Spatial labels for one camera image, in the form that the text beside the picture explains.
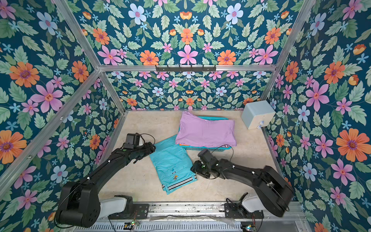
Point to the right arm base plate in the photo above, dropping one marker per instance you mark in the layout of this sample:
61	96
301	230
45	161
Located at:
238	212

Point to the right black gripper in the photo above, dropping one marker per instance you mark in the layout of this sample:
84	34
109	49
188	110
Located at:
199	167

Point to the teal plastic basket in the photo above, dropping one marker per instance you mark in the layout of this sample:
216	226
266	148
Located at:
219	149

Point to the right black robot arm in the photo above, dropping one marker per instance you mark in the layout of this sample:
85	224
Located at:
271	192

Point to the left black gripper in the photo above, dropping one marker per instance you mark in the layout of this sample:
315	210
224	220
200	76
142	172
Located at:
149	149

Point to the purple pants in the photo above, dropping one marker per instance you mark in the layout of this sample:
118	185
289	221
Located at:
197	132

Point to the light grey cube box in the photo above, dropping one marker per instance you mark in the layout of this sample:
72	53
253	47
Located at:
257	114

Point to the teal pants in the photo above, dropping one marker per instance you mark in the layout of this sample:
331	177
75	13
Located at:
173	165

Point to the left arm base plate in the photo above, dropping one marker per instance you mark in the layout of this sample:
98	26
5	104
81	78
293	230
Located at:
134	211

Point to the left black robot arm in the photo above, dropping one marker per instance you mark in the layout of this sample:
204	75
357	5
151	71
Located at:
79	203

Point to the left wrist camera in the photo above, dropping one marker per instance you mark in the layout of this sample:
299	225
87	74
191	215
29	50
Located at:
133	141

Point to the black hook rail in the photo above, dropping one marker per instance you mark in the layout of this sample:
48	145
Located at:
185	68

